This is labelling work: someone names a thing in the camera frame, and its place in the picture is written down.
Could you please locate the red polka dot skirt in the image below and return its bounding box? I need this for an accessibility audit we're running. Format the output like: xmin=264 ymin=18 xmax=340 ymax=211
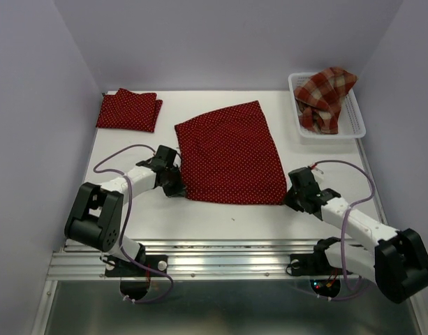
xmin=175 ymin=100 xmax=287 ymax=205
xmin=96 ymin=88 xmax=163 ymax=133

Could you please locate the red white plaid skirt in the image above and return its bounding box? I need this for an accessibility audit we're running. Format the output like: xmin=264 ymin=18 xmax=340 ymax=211
xmin=294 ymin=66 xmax=358 ymax=135

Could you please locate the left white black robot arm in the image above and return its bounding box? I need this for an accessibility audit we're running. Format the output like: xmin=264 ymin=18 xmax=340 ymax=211
xmin=64 ymin=144 xmax=186 ymax=275

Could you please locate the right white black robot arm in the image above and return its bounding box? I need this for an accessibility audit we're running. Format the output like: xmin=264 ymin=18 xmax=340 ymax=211
xmin=284 ymin=167 xmax=428 ymax=304

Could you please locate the white plastic basket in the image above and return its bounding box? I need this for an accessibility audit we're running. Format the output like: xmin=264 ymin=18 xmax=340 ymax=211
xmin=288 ymin=67 xmax=366 ymax=140

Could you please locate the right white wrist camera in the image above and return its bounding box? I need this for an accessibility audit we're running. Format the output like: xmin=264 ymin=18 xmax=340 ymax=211
xmin=309 ymin=165 xmax=325 ymax=177

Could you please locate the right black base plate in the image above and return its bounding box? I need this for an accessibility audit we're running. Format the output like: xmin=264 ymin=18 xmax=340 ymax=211
xmin=286 ymin=253 xmax=343 ymax=276

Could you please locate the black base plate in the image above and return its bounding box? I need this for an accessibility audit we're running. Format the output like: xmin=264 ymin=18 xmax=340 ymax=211
xmin=100 ymin=255 xmax=168 ymax=278
xmin=286 ymin=253 xmax=343 ymax=276

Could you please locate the aluminium rail frame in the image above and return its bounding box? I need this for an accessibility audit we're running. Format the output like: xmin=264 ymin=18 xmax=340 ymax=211
xmin=33 ymin=198 xmax=428 ymax=334

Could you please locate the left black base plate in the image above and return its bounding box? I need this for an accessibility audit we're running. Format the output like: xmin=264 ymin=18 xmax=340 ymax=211
xmin=100 ymin=255 xmax=168 ymax=278

